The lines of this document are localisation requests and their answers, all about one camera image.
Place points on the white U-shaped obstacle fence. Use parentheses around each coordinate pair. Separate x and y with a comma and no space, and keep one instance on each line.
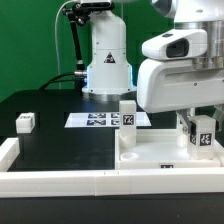
(84,165)

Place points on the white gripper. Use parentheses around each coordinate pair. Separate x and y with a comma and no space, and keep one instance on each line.
(177,86)

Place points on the white marker sheet with tags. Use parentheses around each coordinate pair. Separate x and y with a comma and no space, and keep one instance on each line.
(104,119)

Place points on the white square table top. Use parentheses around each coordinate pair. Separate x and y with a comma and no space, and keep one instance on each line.
(157,148)

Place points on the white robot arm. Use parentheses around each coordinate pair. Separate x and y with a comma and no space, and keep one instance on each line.
(198,34)

